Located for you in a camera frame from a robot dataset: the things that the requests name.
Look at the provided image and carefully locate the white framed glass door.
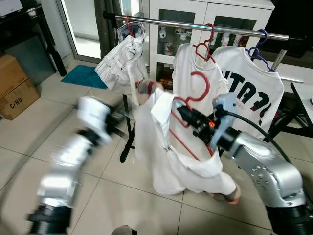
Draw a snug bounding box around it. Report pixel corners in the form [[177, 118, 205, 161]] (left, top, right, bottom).
[[56, 0, 106, 62]]

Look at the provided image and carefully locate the white plastic box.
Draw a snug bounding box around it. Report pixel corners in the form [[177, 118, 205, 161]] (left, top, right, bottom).
[[0, 0, 24, 16]]

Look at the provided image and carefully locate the white low cabinet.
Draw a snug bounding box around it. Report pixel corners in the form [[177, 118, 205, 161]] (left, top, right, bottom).
[[274, 51, 313, 98]]

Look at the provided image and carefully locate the white glass-door display cabinet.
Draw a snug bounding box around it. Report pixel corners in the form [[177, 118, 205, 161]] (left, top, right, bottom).
[[148, 0, 277, 81]]

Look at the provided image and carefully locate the white T-shirt black lettering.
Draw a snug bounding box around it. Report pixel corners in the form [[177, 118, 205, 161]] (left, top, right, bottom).
[[213, 46, 285, 140]]

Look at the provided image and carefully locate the black metal stand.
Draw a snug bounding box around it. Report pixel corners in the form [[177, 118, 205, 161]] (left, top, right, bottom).
[[0, 2, 68, 79]]

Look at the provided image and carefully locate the plain white T-shirt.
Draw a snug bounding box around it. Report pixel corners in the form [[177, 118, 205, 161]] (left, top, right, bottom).
[[172, 43, 230, 106]]

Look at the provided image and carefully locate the pale blue right wrist camera mount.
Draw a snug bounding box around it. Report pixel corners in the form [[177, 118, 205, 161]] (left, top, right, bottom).
[[211, 93, 239, 147]]

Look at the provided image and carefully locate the dark grey curtain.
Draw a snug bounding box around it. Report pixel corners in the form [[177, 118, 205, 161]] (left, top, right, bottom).
[[95, 0, 128, 59]]

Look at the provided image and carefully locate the white striped garment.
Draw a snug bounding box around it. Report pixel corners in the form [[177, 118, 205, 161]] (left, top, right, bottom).
[[94, 22, 148, 106]]

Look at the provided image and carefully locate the clothes rack silver rail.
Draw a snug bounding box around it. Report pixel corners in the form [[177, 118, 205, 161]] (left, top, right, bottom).
[[103, 11, 296, 163]]

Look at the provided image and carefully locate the dark grey storage box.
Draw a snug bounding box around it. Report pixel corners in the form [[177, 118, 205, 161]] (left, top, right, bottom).
[[5, 34, 57, 86]]

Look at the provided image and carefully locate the white button shirt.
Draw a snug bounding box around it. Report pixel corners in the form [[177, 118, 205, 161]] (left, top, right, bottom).
[[133, 81, 241, 204]]

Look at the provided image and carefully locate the grey robot left leg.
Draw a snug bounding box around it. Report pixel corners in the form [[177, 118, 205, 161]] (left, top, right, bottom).
[[112, 225, 138, 235]]

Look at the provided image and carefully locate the printed brown cardboard box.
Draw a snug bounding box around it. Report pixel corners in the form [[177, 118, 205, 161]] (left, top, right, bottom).
[[0, 78, 41, 121]]

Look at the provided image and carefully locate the teal floor mat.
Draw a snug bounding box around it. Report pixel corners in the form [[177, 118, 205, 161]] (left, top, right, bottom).
[[61, 65, 108, 90]]

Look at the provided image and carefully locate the purple clothes hanger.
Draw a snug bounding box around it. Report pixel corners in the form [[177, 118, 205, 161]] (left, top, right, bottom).
[[246, 29, 277, 73]]

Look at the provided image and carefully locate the black television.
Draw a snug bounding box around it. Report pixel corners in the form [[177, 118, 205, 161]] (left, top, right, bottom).
[[267, 0, 313, 57]]

